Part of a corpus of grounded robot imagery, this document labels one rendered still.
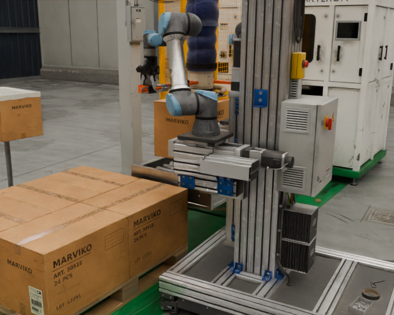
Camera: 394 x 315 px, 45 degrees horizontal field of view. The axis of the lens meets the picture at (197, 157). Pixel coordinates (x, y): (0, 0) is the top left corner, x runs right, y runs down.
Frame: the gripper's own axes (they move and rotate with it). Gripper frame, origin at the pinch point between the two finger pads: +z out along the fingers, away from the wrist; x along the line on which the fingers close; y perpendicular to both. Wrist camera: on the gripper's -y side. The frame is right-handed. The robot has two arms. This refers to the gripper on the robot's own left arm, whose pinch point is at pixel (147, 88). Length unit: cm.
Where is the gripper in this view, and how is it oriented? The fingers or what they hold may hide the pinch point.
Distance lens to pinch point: 305.1
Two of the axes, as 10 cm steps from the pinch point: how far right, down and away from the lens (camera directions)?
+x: -8.2, -1.5, 5.5
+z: -0.1, 9.7, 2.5
